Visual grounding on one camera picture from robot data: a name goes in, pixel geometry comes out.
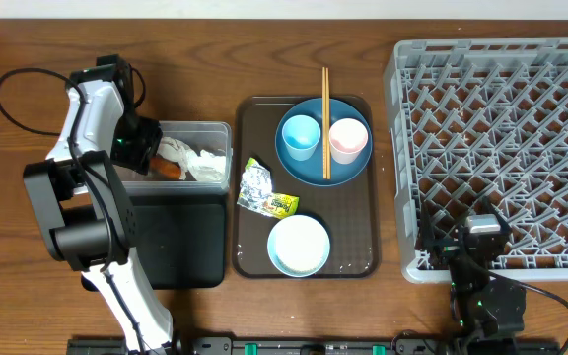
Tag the light blue cup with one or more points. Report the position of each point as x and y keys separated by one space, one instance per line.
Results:
x=301 y=135

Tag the grey dishwasher rack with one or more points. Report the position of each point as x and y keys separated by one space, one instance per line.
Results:
x=482 y=118

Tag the dark blue plate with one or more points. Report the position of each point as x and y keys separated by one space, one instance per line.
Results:
x=310 y=171

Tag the pink white cup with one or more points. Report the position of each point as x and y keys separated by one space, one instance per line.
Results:
x=347 y=138

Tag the yellow foil snack wrapper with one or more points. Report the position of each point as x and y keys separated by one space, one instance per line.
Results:
x=256 y=193

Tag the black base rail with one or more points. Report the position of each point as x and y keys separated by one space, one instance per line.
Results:
x=401 y=346

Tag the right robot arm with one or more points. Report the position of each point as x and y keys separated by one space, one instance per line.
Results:
x=489 y=308

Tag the brown serving tray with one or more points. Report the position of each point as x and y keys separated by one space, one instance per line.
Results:
x=348 y=210

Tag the clear plastic bin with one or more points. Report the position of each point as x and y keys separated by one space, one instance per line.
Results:
x=214 y=137

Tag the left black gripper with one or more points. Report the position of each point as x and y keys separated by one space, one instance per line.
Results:
x=140 y=162

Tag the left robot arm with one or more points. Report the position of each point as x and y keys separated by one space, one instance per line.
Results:
x=84 y=213

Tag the light blue white bowl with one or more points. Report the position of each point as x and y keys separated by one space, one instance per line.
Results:
x=298 y=246

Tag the orange carrot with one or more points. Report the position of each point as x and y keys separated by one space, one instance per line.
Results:
x=166 y=168

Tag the white tissue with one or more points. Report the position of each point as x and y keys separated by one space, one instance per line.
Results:
x=176 y=151
x=205 y=166

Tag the black tray bin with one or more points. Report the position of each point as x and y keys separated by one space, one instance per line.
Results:
x=180 y=240

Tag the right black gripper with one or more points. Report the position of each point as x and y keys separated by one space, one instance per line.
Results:
x=446 y=248

